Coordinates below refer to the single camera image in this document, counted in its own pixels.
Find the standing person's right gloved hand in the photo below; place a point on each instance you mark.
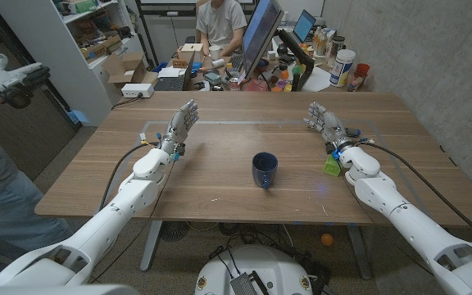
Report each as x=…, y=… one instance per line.
x=6, y=80

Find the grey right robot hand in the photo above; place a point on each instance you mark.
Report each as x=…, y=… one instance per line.
x=332, y=125

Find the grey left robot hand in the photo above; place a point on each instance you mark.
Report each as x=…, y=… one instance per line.
x=178, y=127

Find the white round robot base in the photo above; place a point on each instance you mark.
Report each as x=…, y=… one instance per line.
x=256, y=262

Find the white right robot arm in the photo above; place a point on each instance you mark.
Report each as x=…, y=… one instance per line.
x=404, y=217

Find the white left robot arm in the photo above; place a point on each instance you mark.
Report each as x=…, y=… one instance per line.
x=109, y=213

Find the green block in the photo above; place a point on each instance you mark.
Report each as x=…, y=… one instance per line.
x=330, y=168

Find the white paper cup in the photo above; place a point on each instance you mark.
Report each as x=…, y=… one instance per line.
x=214, y=52

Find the dark blue cup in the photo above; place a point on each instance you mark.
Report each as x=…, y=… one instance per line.
x=264, y=174

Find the black open laptop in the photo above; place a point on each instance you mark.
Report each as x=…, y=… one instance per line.
x=170, y=83

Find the white power box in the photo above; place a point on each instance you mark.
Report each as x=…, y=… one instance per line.
x=137, y=90

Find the white shelf unit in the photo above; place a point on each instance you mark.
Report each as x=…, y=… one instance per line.
x=55, y=53

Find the white canister blue label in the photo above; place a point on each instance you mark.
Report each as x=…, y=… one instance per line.
x=341, y=67

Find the soda can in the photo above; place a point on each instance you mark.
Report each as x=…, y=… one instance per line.
x=234, y=84

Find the open cardboard box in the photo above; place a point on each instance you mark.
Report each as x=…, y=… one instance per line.
x=127, y=69

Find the small open laptop blue screen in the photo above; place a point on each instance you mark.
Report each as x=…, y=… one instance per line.
x=303, y=25

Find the seated person grey t-shirt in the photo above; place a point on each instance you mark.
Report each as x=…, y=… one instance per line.
x=219, y=22

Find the orange ball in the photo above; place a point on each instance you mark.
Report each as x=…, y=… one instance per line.
x=327, y=239

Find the large tilted computer monitor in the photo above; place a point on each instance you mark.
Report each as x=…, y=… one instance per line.
x=260, y=33

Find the grey table leg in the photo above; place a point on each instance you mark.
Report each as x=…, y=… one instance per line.
x=359, y=250
x=151, y=246

